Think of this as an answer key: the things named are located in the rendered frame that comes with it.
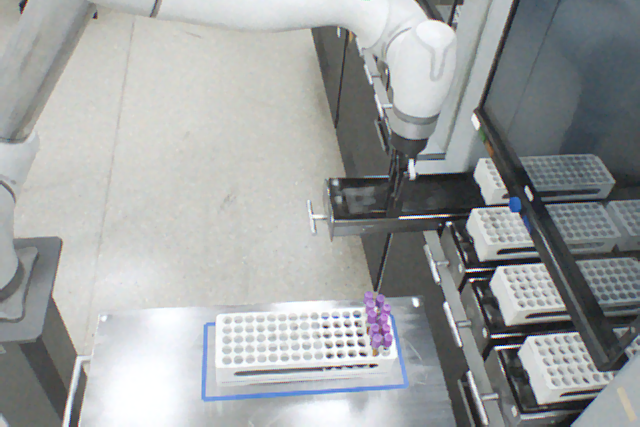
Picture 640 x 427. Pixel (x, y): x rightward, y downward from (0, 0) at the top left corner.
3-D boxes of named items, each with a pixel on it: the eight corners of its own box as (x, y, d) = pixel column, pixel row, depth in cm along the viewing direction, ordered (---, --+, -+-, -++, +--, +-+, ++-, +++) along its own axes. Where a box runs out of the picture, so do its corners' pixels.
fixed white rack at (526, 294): (622, 275, 123) (635, 256, 119) (647, 316, 116) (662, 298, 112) (486, 285, 119) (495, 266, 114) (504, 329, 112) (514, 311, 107)
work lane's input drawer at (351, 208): (585, 185, 152) (599, 159, 146) (611, 226, 142) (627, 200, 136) (304, 199, 141) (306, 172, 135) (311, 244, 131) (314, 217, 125)
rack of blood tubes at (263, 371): (382, 325, 108) (387, 306, 104) (392, 376, 102) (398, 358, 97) (217, 333, 105) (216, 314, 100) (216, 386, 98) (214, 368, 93)
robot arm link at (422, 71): (453, 119, 107) (432, 77, 116) (476, 44, 96) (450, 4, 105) (396, 122, 105) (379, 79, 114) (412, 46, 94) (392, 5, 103)
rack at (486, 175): (586, 172, 145) (596, 153, 141) (605, 202, 138) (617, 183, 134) (471, 177, 141) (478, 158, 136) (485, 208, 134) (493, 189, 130)
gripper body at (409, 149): (436, 141, 111) (426, 176, 118) (424, 113, 117) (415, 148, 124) (397, 142, 110) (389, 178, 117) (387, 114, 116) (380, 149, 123)
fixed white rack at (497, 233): (588, 220, 134) (600, 201, 129) (610, 255, 127) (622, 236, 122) (463, 227, 129) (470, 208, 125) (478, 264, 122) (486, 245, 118)
